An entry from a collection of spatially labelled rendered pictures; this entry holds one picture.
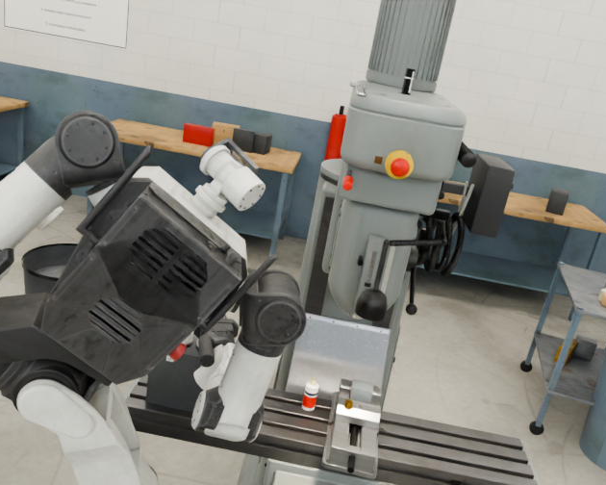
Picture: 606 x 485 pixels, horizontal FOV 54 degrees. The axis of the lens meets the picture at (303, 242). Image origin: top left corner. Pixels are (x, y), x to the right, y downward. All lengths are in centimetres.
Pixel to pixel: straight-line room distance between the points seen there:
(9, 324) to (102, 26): 523
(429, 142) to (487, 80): 453
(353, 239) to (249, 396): 53
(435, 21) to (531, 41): 424
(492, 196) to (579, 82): 429
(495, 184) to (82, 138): 118
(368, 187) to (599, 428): 267
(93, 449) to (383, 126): 86
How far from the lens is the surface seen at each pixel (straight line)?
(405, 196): 143
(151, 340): 98
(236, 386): 116
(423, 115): 130
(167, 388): 178
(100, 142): 100
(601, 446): 385
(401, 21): 167
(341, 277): 154
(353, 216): 148
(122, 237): 91
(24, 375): 117
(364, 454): 167
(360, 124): 131
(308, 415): 187
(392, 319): 210
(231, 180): 105
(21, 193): 105
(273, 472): 183
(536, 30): 590
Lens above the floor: 200
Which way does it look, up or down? 20 degrees down
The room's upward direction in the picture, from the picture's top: 10 degrees clockwise
